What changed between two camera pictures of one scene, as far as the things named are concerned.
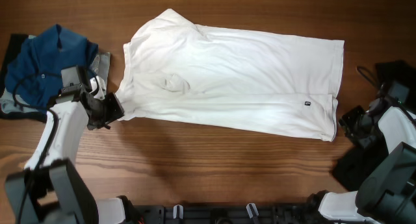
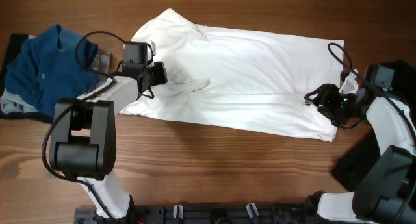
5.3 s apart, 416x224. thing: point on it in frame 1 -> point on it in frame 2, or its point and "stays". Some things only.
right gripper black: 352,121 -> 328,98
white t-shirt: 174,70 stays
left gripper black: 117,111 -> 160,76
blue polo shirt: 33,74 stays
